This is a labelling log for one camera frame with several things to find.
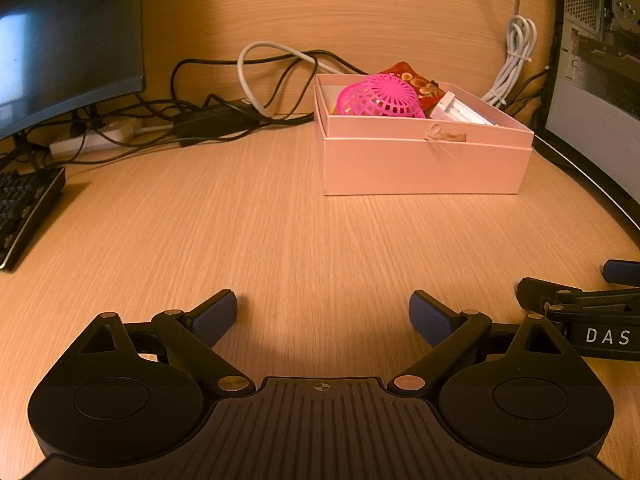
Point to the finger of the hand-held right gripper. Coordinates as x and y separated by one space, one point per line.
622 271
537 292

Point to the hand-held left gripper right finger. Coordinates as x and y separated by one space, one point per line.
426 317

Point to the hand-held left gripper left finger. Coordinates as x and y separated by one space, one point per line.
218 317

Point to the pink cardboard box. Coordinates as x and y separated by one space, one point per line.
425 170

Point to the white packet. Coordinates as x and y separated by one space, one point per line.
462 110

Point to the pink mesh basket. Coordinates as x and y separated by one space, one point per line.
380 97

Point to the red orange snack packet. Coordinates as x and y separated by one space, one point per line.
425 87

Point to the black power adapter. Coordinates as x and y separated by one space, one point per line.
215 120

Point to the computer case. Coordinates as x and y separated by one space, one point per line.
595 60

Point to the white power strip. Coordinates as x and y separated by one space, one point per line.
95 137

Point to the black keyboard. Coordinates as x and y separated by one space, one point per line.
25 210

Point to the dark computer monitor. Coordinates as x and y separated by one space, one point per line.
65 40

